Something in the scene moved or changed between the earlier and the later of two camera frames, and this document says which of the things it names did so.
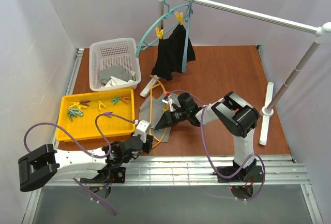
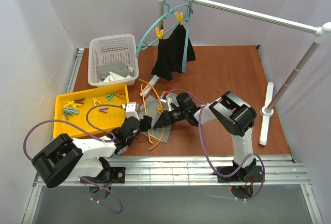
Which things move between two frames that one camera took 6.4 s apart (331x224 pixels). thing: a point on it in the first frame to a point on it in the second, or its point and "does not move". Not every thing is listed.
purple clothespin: (108, 113) to (103, 109)
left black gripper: (148, 143) to (140, 124)
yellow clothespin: (180, 17) does not move
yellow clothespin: (160, 34) does not move
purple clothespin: (85, 102) to (79, 101)
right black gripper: (170, 116) does not move
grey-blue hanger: (191, 10) does not move
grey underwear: (152, 109) does not move
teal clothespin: (115, 100) to (109, 96)
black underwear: (170, 54) does not move
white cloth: (115, 81) to (113, 76)
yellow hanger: (154, 81) to (160, 108)
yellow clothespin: (100, 103) to (94, 100)
